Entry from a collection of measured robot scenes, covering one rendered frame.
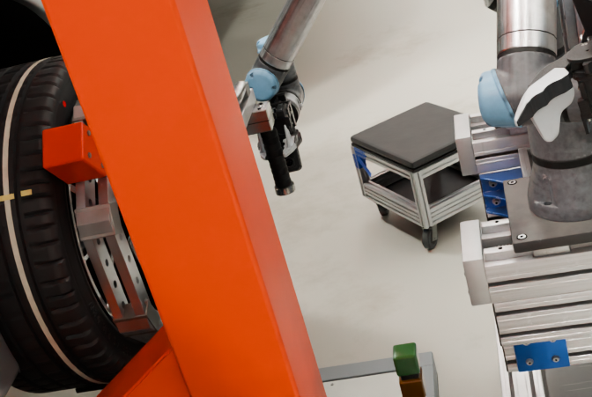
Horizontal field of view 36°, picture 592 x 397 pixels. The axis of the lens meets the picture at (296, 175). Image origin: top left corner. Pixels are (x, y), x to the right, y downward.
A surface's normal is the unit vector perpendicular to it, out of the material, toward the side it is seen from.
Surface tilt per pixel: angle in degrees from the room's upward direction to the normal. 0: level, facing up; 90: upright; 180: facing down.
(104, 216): 45
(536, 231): 0
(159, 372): 90
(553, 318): 90
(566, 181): 73
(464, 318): 0
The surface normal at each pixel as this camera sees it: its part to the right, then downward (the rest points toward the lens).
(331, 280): -0.25, -0.88
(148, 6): -0.09, 0.43
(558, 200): -0.58, 0.18
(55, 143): -0.25, -0.32
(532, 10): -0.02, -0.25
